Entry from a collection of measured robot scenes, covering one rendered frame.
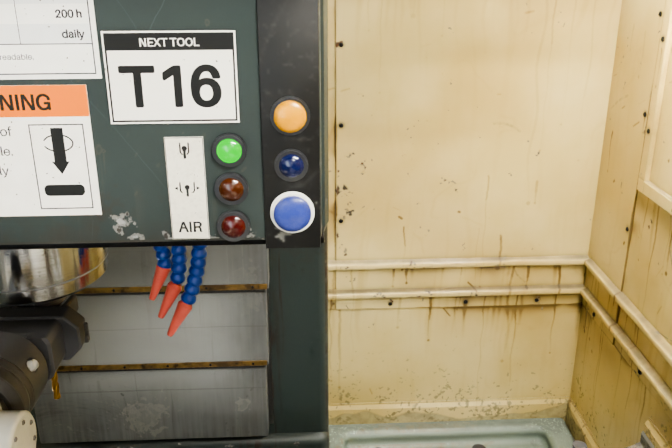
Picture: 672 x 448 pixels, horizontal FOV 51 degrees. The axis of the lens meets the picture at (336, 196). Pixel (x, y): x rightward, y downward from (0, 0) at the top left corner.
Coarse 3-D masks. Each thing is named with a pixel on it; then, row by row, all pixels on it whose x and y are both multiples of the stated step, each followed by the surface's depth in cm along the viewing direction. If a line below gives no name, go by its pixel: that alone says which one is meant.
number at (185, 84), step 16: (160, 64) 53; (176, 64) 53; (192, 64) 53; (208, 64) 53; (224, 64) 53; (160, 80) 54; (176, 80) 54; (192, 80) 54; (208, 80) 54; (224, 80) 54; (160, 96) 54; (176, 96) 54; (192, 96) 54; (208, 96) 54; (224, 96) 54; (160, 112) 54; (176, 112) 54; (192, 112) 54; (208, 112) 55; (224, 112) 55
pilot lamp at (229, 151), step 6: (222, 144) 55; (228, 144) 55; (234, 144) 55; (222, 150) 55; (228, 150) 55; (234, 150) 55; (240, 150) 55; (222, 156) 55; (228, 156) 55; (234, 156) 55; (240, 156) 56; (228, 162) 56
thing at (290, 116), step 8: (280, 104) 54; (288, 104) 54; (296, 104) 54; (280, 112) 54; (288, 112) 54; (296, 112) 54; (304, 112) 54; (280, 120) 54; (288, 120) 54; (296, 120) 54; (304, 120) 55; (280, 128) 55; (288, 128) 55; (296, 128) 55
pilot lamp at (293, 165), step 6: (288, 156) 56; (294, 156) 56; (282, 162) 56; (288, 162) 56; (294, 162) 56; (300, 162) 56; (282, 168) 56; (288, 168) 56; (294, 168) 56; (300, 168) 56; (288, 174) 56; (294, 174) 56
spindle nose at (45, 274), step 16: (0, 256) 71; (16, 256) 72; (32, 256) 72; (48, 256) 73; (64, 256) 74; (80, 256) 76; (96, 256) 78; (0, 272) 72; (16, 272) 72; (32, 272) 73; (48, 272) 73; (64, 272) 75; (80, 272) 76; (96, 272) 79; (0, 288) 73; (16, 288) 73; (32, 288) 73; (48, 288) 74; (64, 288) 75; (80, 288) 77; (0, 304) 74; (16, 304) 74; (32, 304) 74
